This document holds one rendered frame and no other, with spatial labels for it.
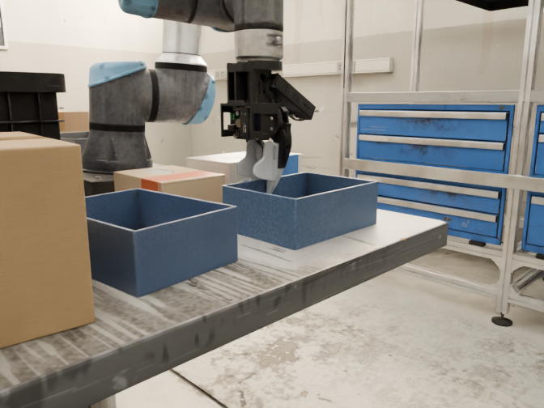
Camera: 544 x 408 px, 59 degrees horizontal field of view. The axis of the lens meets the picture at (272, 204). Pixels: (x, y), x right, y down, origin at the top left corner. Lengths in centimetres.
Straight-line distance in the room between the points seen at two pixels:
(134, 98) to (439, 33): 240
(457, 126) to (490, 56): 95
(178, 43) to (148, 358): 79
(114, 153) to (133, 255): 57
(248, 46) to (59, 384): 52
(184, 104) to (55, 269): 70
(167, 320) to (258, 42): 44
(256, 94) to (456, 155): 153
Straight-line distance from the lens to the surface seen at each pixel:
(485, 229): 217
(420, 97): 222
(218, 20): 84
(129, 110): 106
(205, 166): 89
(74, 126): 175
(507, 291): 218
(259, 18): 75
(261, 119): 73
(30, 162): 42
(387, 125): 233
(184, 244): 54
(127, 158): 105
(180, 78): 108
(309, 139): 375
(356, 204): 74
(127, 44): 458
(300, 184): 86
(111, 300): 52
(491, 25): 307
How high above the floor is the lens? 90
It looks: 12 degrees down
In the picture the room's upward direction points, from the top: straight up
